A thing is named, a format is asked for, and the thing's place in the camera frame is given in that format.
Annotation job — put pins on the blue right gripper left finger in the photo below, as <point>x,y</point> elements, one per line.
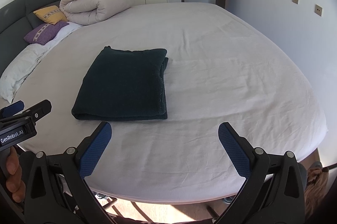
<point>92,148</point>

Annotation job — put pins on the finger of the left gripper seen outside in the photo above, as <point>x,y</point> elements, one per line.
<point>39,110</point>

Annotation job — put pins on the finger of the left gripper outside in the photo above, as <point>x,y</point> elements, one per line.
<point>12,109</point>

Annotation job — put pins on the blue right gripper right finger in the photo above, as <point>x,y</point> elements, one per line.
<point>238,149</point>

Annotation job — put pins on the dark green knit sweater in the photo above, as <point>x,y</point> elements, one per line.
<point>123,85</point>

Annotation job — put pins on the person's left hand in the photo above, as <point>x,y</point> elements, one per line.
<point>14,182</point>

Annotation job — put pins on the white pillow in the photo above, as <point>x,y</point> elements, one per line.
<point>19,69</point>

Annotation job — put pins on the purple patterned pillow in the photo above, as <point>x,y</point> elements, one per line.
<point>44,33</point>

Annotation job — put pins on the white bed sheet mattress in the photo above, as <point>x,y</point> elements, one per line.
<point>220,69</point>

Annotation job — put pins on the yellow patterned pillow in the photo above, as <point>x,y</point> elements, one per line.
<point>51,15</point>

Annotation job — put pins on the folded beige duvet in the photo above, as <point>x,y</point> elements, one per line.
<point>88,12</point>

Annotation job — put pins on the lower beige wall socket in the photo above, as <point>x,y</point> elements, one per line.
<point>318,10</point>

